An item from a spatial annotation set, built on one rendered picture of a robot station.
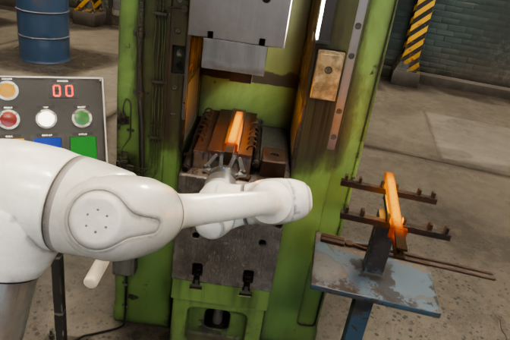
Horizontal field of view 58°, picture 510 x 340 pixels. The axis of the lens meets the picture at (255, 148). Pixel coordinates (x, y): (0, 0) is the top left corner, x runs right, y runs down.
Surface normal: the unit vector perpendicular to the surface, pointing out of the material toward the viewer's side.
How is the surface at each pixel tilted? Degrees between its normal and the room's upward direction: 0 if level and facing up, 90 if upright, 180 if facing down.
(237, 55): 90
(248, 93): 90
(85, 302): 0
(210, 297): 90
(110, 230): 60
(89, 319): 0
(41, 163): 21
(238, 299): 90
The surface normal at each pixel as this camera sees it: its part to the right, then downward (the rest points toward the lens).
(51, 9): 0.67, 0.39
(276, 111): -0.05, 0.41
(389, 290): 0.14, -0.90
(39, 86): 0.39, -0.07
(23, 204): 0.03, 0.02
